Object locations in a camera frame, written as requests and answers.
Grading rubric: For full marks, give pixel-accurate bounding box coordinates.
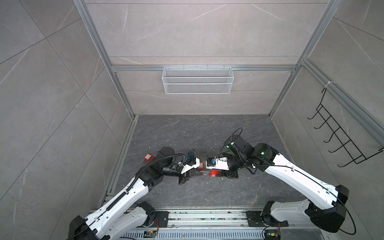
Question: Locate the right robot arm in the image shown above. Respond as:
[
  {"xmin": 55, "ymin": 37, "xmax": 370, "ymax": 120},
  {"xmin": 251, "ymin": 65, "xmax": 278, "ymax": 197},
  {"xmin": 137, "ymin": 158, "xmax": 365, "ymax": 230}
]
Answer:
[{"xmin": 219, "ymin": 133, "xmax": 351, "ymax": 233}]

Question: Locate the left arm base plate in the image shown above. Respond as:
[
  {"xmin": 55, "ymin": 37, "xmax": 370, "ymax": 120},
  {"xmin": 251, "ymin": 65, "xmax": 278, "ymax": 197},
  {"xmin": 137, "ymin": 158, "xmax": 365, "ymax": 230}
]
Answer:
[{"xmin": 142, "ymin": 211, "xmax": 169, "ymax": 228}]

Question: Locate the black wire hook rack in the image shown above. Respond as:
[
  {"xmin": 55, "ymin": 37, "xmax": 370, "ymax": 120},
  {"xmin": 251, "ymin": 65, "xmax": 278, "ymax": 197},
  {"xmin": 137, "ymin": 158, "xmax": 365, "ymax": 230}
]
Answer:
[{"xmin": 307, "ymin": 88, "xmax": 384, "ymax": 168}]

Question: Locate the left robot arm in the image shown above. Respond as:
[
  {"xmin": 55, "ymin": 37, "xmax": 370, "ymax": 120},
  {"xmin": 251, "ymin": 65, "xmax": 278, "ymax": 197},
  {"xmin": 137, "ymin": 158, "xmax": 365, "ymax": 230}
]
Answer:
[{"xmin": 68, "ymin": 147, "xmax": 201, "ymax": 240}]

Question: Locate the white wire mesh basket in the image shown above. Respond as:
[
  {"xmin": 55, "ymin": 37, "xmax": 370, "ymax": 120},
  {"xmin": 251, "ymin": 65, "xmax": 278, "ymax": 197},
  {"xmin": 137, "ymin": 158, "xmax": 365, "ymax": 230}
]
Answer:
[{"xmin": 162, "ymin": 67, "xmax": 234, "ymax": 95}]

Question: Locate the red padlock long shackle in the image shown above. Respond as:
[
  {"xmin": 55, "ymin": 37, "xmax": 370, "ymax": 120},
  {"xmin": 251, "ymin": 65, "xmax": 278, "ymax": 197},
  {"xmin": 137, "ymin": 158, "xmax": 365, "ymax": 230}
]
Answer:
[{"xmin": 198, "ymin": 162, "xmax": 205, "ymax": 170}]

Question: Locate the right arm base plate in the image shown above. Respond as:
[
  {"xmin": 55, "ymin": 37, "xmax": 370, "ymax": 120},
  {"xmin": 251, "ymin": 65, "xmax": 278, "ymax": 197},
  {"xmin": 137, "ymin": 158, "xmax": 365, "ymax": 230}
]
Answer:
[{"xmin": 245, "ymin": 211, "xmax": 289, "ymax": 227}]

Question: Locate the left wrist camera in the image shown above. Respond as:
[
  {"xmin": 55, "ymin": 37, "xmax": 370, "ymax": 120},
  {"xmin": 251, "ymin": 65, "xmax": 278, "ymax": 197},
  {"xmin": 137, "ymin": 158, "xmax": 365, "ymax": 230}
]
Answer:
[{"xmin": 181, "ymin": 157, "xmax": 200, "ymax": 174}]

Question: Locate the aluminium rail front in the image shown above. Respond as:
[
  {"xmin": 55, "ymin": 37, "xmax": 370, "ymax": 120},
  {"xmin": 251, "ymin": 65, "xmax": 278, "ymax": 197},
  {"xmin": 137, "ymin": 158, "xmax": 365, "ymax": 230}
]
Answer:
[{"xmin": 118, "ymin": 207, "xmax": 337, "ymax": 240}]

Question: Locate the blue padlock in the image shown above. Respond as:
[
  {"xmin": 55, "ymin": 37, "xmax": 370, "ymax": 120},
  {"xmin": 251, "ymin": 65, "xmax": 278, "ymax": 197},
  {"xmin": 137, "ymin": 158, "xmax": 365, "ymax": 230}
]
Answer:
[{"xmin": 188, "ymin": 147, "xmax": 196, "ymax": 160}]

